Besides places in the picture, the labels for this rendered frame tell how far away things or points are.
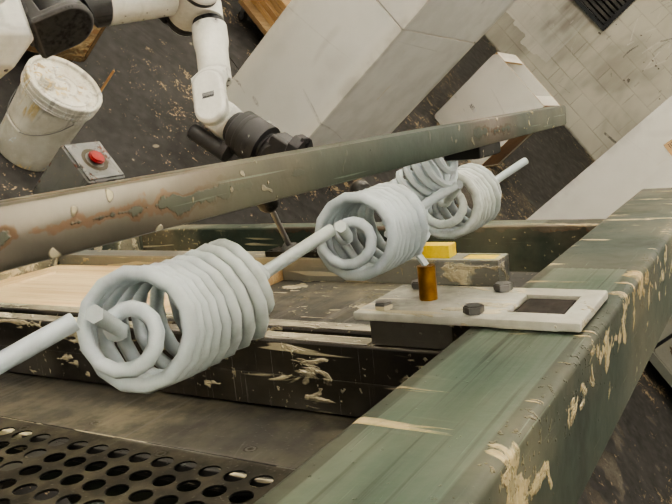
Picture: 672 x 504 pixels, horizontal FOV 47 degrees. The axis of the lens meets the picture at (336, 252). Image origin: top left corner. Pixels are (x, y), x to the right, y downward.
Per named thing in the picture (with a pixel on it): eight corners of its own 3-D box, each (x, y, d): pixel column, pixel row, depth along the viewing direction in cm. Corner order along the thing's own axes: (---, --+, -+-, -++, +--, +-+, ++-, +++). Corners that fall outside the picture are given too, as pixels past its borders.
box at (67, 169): (67, 186, 200) (99, 139, 191) (93, 222, 198) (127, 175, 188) (29, 193, 190) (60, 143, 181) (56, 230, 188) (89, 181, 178)
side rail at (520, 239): (163, 269, 189) (156, 224, 187) (643, 281, 133) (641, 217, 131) (145, 274, 184) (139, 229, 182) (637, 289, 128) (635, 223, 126)
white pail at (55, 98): (43, 120, 328) (93, 37, 304) (78, 174, 321) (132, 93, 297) (-27, 121, 301) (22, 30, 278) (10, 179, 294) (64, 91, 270)
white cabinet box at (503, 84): (455, 115, 677) (515, 54, 640) (497, 165, 663) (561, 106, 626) (433, 116, 639) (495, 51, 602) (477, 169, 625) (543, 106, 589)
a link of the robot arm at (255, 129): (322, 136, 148) (276, 106, 152) (295, 141, 140) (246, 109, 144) (299, 192, 154) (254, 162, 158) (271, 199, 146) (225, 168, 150)
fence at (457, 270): (79, 267, 167) (76, 249, 166) (510, 278, 118) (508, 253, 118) (60, 273, 163) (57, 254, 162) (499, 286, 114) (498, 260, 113)
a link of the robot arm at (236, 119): (273, 131, 157) (232, 105, 161) (256, 110, 147) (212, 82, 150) (240, 176, 156) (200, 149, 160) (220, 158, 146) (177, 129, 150)
